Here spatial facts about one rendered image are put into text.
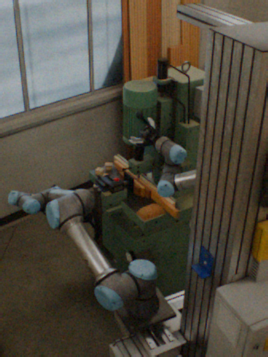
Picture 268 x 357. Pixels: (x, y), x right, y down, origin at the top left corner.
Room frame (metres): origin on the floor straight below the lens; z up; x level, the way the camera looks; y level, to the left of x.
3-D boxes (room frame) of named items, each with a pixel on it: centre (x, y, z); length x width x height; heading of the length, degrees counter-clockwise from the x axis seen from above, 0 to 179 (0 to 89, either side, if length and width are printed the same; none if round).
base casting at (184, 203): (2.35, -0.14, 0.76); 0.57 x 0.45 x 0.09; 123
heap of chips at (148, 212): (2.03, -0.10, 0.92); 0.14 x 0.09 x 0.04; 123
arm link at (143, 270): (1.45, -0.04, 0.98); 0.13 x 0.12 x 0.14; 129
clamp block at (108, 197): (2.18, 0.12, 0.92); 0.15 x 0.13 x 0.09; 33
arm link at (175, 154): (1.88, -0.19, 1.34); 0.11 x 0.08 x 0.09; 33
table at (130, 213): (2.23, 0.05, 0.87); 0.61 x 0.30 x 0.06; 33
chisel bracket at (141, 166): (2.30, -0.06, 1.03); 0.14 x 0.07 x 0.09; 123
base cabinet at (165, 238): (2.35, -0.14, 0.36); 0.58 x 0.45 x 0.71; 123
